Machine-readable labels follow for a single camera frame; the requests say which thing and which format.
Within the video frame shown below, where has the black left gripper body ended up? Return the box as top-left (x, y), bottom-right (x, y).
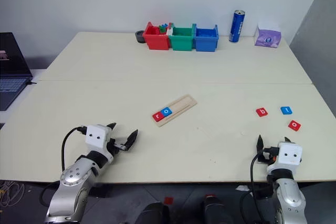
top-left (104, 137), bottom-right (127, 157)

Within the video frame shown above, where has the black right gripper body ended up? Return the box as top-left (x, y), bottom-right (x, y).
top-left (258, 147), bottom-right (279, 164)

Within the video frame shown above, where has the red letter tile o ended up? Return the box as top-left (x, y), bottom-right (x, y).
top-left (287, 120), bottom-right (302, 132)

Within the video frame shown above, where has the wooden letter tile rack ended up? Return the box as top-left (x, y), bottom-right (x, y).
top-left (151, 94), bottom-right (198, 128)

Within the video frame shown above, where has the dark rounded shape red top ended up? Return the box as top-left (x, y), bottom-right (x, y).
top-left (201, 194), bottom-right (235, 224)

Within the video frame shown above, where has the black round tape roll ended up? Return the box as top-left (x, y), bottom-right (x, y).
top-left (134, 30), bottom-right (148, 44)

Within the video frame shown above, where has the red plastic storage bin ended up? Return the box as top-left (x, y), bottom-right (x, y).
top-left (142, 22), bottom-right (171, 51)

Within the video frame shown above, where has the purple tissue pack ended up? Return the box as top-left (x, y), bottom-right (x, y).
top-left (254, 22), bottom-right (282, 49)

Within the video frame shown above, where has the green plastic storage bin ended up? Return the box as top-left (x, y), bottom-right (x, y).
top-left (167, 26), bottom-right (196, 51)

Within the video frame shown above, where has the dark open laptop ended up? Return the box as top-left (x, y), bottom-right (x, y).
top-left (0, 31), bottom-right (34, 112)

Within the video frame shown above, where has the blue plastic storage bin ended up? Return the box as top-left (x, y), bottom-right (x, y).
top-left (193, 24), bottom-right (219, 52)

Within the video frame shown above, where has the tall blue drink can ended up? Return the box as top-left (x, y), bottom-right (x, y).
top-left (228, 9), bottom-right (246, 44)

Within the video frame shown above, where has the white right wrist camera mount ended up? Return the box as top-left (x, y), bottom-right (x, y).
top-left (277, 142), bottom-right (303, 166)

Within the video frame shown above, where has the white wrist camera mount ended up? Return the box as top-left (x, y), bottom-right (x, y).
top-left (86, 124), bottom-right (111, 150)
top-left (277, 142), bottom-right (303, 166)

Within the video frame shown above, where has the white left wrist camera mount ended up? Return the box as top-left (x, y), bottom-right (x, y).
top-left (86, 124), bottom-right (111, 150)

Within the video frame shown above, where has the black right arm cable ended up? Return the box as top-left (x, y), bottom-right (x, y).
top-left (239, 146), bottom-right (279, 224)

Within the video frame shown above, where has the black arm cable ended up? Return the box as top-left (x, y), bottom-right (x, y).
top-left (239, 146), bottom-right (279, 224)
top-left (39, 126), bottom-right (88, 209)

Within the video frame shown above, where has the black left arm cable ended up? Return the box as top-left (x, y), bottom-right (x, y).
top-left (39, 126), bottom-right (88, 209)

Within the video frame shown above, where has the white tangled cable bundle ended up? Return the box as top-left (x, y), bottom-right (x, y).
top-left (0, 180), bottom-right (26, 208)

